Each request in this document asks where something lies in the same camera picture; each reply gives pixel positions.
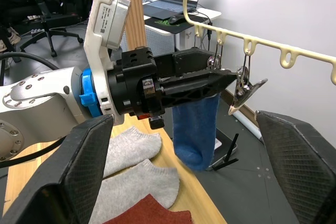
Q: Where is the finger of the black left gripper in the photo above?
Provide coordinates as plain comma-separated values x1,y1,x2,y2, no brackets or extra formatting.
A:
154,47,222,79
159,69,238,109

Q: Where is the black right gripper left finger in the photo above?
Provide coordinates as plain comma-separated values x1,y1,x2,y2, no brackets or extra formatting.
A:
0,114,114,224

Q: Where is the black mouse pad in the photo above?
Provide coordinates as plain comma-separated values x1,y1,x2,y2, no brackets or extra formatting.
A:
143,14,211,35

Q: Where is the light gray ankle sock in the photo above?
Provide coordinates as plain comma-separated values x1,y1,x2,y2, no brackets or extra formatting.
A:
89,158,181,224
103,126,163,179

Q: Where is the blue fuzzy sock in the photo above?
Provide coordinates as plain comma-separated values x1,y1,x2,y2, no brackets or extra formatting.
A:
172,93,221,172

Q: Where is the cream plastic clip hanger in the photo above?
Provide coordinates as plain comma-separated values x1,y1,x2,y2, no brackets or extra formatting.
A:
183,0,336,86

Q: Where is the black computer mouse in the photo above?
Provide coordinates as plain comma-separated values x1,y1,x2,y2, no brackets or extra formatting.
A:
168,14,186,25

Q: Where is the wooden post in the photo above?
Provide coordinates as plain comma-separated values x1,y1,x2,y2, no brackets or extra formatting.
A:
115,0,147,51

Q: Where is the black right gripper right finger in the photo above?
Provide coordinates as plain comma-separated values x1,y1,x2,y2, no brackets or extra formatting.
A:
255,110,336,224

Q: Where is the white desk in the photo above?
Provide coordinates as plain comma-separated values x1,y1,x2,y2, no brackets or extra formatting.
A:
142,0,223,53

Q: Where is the white tube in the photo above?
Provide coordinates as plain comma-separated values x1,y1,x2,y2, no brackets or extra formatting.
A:
233,109,264,142

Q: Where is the white perforated panel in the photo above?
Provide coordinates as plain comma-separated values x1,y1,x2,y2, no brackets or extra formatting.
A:
104,0,177,56

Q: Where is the flat white device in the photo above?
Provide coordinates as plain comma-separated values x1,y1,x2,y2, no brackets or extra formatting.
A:
206,129,238,172

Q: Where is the black antenna stand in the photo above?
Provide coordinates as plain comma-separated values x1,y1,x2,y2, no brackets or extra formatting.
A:
212,133,240,172

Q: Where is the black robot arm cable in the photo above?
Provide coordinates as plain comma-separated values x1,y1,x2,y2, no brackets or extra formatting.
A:
0,51,69,169

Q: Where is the black office chair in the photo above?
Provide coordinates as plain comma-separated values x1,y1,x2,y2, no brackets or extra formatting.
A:
7,0,84,58

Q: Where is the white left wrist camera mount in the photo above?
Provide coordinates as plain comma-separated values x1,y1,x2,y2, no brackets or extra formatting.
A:
83,0,132,125

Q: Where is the rust red sock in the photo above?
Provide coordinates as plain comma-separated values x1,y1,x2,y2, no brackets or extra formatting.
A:
103,194,194,224

